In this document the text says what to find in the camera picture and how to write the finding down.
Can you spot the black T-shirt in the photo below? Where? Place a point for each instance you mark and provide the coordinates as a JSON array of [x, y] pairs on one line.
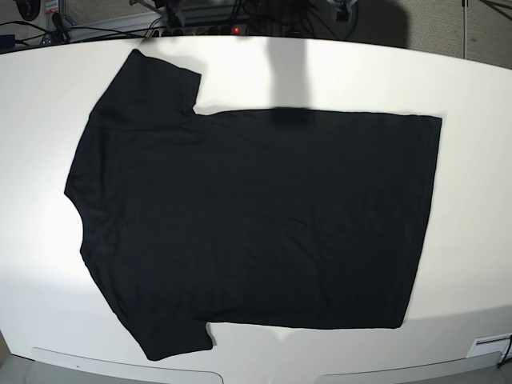
[[280, 217]]

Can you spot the black power strip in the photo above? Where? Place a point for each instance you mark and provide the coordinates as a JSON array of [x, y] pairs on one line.
[[214, 30]]

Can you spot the white label sticker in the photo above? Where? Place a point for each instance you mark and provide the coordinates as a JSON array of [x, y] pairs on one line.
[[482, 346]]

